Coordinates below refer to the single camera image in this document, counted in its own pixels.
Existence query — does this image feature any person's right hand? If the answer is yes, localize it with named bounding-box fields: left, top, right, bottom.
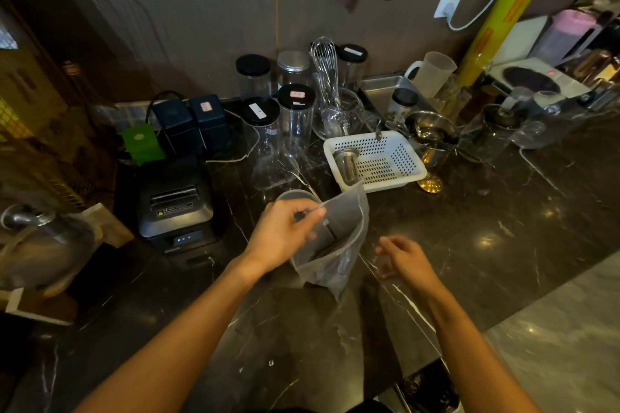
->
left=374, top=236, right=444, bottom=300

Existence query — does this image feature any person's left hand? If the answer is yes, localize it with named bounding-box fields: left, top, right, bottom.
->
left=241, top=199, right=327, bottom=276

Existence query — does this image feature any clear plastic zip bag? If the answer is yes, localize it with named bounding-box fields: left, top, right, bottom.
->
left=290, top=180, right=370, bottom=302

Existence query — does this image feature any person's left forearm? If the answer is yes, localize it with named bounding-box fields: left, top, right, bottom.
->
left=73, top=253, right=272, bottom=413

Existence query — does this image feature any person's right forearm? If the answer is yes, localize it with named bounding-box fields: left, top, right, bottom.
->
left=420, top=279, right=544, bottom=413

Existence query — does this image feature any clear plastic cup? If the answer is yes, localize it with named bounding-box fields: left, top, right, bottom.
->
left=275, top=189, right=321, bottom=215

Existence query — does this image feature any clear glass flask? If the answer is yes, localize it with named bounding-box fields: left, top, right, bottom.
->
left=251, top=129, right=302, bottom=192

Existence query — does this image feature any small metal strainer cup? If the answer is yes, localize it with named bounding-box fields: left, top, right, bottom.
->
left=333, top=147, right=362, bottom=187

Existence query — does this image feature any gold metal stand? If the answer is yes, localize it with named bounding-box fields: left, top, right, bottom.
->
left=418, top=171, right=444, bottom=195

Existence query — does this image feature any white perforated plastic basket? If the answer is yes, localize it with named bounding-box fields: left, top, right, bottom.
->
left=323, top=130, right=428, bottom=194

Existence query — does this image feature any glass jar with black lid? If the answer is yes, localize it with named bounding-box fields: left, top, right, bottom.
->
left=277, top=84, right=316, bottom=158
left=336, top=44, right=368, bottom=94
left=241, top=97, right=281, bottom=162
left=235, top=54, right=272, bottom=101

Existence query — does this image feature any clear glass pitcher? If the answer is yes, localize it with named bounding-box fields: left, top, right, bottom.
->
left=312, top=87, right=367, bottom=141

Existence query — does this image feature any stainless steel pot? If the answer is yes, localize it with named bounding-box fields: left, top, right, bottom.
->
left=405, top=110, right=461, bottom=169

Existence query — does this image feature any black receipt printer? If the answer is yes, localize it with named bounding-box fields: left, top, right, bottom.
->
left=136, top=156, right=217, bottom=254

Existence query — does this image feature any dark square tea tin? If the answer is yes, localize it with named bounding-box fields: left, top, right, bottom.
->
left=152, top=97, right=200, bottom=156
left=188, top=94, right=229, bottom=152

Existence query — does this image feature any small jar with black lid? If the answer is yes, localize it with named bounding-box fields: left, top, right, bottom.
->
left=390, top=88, right=419, bottom=124

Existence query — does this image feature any rectangular metal tray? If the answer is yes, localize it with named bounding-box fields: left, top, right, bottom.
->
left=359, top=75, right=427, bottom=116

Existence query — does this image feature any glass jar with silver lid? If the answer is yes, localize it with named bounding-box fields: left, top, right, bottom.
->
left=276, top=50, right=312, bottom=88

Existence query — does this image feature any glass teapot with dark lid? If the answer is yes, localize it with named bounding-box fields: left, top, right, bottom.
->
left=472, top=103, right=526, bottom=164

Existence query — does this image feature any green card box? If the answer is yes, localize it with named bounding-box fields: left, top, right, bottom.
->
left=120, top=124, right=166, bottom=166

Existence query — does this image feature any white plastic measuring jug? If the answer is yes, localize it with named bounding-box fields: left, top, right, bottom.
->
left=404, top=51, right=458, bottom=99

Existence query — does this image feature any wooden board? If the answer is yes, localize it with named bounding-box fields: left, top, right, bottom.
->
left=80, top=203, right=135, bottom=250

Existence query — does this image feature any clear glass jug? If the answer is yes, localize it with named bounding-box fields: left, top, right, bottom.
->
left=509, top=88, right=582, bottom=149

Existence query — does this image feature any white electric hob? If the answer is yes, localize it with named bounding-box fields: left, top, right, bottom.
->
left=487, top=57, right=593, bottom=100

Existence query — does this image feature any yellow roll of wrap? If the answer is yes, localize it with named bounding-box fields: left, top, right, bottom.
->
left=457, top=0, right=563, bottom=88

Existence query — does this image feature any glass dome with metal knob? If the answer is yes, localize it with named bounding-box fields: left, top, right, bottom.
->
left=0, top=205, right=100, bottom=292

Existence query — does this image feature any container with pink lid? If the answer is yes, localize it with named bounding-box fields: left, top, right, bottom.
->
left=529, top=9, right=602, bottom=66

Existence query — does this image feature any thin white cord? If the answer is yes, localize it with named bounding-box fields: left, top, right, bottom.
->
left=206, top=110, right=320, bottom=200

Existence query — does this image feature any metal wire whisk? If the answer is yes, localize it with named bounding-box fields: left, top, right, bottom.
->
left=310, top=36, right=342, bottom=111

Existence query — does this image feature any white wall socket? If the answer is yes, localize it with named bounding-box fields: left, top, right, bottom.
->
left=433, top=0, right=466, bottom=19

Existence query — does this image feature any black wire rack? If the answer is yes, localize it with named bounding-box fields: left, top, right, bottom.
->
left=29, top=0, right=175, bottom=104

